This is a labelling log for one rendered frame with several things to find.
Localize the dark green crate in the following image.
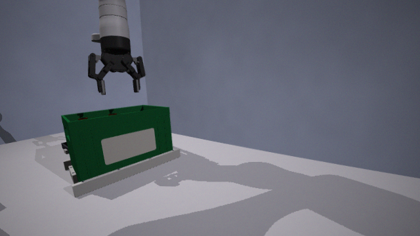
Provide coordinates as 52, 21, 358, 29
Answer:
64, 105, 173, 182

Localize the grey flat bar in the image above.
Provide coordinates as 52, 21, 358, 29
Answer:
63, 148, 180, 197

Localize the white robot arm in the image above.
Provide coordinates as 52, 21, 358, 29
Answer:
91, 0, 130, 43

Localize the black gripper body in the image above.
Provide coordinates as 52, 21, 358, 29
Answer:
100, 36, 133, 73

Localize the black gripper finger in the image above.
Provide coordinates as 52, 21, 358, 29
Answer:
88, 53, 117, 95
121, 56, 146, 92

